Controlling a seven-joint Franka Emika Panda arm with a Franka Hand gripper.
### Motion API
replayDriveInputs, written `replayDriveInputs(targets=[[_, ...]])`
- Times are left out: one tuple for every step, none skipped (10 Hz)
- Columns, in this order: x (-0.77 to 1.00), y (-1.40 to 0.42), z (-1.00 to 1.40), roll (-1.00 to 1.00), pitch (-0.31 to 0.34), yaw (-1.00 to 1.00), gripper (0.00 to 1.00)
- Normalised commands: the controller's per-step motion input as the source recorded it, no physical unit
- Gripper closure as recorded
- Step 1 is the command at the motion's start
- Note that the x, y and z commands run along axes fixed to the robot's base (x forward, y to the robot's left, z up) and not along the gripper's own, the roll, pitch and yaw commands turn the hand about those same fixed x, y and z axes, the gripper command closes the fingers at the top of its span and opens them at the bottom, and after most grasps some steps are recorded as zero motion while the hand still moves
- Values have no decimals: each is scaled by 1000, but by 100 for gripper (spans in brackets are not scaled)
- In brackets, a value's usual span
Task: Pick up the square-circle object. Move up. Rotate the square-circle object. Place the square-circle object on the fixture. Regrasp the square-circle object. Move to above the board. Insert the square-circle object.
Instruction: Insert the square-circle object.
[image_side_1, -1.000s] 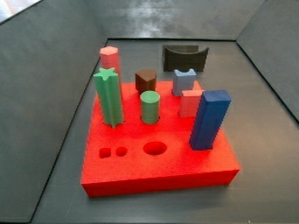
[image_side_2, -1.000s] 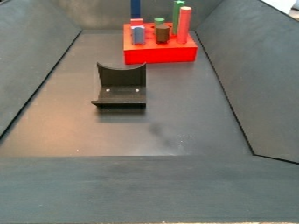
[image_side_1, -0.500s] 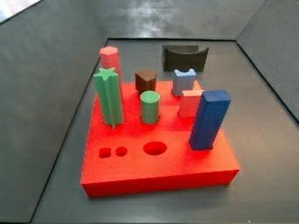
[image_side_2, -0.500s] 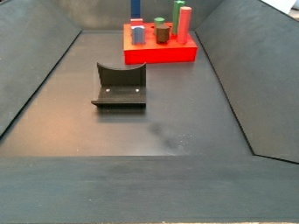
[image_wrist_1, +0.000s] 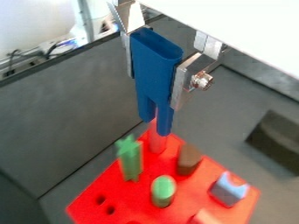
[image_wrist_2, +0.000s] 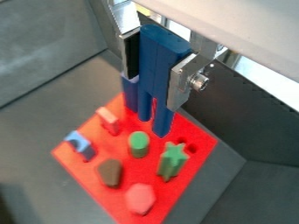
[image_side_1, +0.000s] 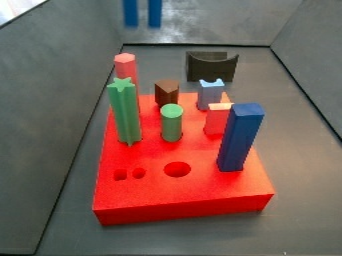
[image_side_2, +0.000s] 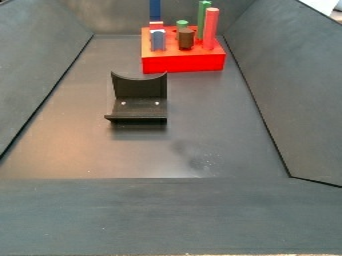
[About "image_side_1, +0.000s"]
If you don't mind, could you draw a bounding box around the blue square-circle object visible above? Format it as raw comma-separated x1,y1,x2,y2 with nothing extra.
121,0,162,29

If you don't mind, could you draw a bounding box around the red square peg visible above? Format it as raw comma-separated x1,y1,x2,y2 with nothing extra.
203,103,232,135

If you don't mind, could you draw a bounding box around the red peg board base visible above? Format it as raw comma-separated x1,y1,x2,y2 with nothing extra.
92,93,275,225

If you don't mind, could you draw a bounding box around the black curved fixture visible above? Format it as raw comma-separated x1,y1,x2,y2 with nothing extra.
185,51,239,82

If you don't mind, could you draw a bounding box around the green cylinder peg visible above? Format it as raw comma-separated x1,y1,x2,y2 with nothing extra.
160,103,183,142

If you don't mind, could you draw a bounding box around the brown pentagon peg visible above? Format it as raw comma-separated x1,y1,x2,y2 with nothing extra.
154,79,179,107

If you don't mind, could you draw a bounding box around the light blue notched peg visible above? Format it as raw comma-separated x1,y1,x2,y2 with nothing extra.
196,78,224,110

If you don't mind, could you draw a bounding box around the green star peg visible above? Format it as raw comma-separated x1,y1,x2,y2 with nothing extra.
106,77,141,146

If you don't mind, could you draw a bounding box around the tall blue rectangular peg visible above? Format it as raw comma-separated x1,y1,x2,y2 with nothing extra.
216,103,264,172

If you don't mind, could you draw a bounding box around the pink hexagon peg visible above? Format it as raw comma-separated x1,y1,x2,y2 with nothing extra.
112,52,141,113

